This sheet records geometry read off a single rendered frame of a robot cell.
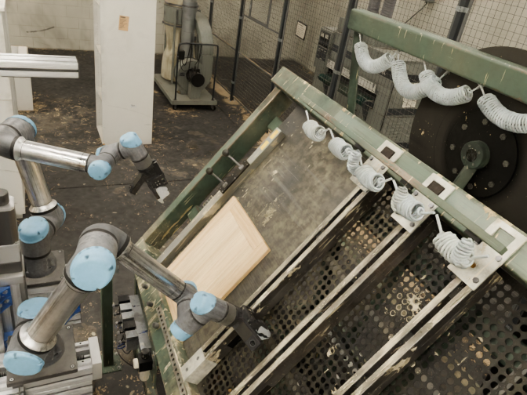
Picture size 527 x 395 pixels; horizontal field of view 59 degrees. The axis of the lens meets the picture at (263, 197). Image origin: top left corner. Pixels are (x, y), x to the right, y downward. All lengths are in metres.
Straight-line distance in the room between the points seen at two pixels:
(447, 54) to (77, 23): 8.53
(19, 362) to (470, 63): 1.83
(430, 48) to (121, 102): 4.21
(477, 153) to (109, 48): 4.35
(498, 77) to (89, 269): 1.48
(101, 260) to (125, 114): 4.49
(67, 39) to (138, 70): 4.48
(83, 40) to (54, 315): 8.72
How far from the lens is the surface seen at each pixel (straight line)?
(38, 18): 9.91
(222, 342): 1.85
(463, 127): 2.01
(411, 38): 2.20
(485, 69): 1.90
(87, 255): 1.38
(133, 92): 5.71
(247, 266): 1.97
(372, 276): 1.55
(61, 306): 1.52
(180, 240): 2.38
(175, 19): 7.60
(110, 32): 5.49
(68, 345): 1.94
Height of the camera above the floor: 2.46
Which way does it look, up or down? 29 degrees down
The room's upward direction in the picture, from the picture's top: 10 degrees clockwise
